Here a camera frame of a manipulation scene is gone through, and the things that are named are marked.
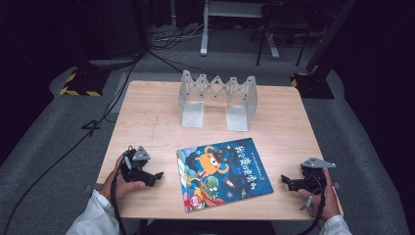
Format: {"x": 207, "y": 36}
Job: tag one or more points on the slanted dark metal post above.
{"x": 329, "y": 36}

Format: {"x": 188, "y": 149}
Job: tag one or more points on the blue cartoon picture book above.
{"x": 225, "y": 174}

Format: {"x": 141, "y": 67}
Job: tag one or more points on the white expandable book stand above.
{"x": 239, "y": 107}

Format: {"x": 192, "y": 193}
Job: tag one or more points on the grey plug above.
{"x": 307, "y": 202}

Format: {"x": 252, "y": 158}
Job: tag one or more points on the person's left hand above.
{"x": 125, "y": 189}

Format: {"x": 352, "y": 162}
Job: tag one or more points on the black stand base striped edge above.
{"x": 84, "y": 81}
{"x": 313, "y": 86}

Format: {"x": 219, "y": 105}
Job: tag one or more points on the white desk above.
{"x": 205, "y": 32}

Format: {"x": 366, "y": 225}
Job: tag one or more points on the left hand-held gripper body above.
{"x": 135, "y": 169}

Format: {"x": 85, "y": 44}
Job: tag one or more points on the black chair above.
{"x": 284, "y": 19}

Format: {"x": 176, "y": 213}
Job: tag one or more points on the person's right hand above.
{"x": 329, "y": 199}

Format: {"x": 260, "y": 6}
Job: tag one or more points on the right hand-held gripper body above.
{"x": 311, "y": 176}

